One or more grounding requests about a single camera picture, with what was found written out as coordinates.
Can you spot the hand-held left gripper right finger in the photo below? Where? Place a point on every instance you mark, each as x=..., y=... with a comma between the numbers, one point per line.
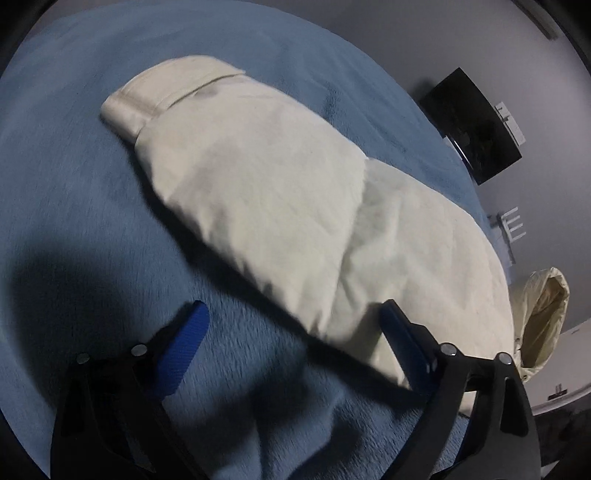
x=406, y=350

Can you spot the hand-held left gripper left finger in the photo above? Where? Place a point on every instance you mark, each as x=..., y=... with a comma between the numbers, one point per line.
x=184, y=341

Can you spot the cream padded hooded jacket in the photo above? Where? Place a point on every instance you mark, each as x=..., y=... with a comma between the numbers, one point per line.
x=286, y=198

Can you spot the dark hanging clothes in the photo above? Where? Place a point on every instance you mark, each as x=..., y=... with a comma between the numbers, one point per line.
x=570, y=438

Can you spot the white router with antennas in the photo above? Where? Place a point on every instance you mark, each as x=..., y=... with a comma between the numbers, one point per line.
x=510, y=224

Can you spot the white door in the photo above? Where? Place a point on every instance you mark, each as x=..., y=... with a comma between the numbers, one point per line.
x=572, y=364

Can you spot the blue fleece blanket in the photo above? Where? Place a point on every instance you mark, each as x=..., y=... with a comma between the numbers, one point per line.
x=83, y=184

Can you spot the black flat screen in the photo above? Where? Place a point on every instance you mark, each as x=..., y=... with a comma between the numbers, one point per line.
x=471, y=124

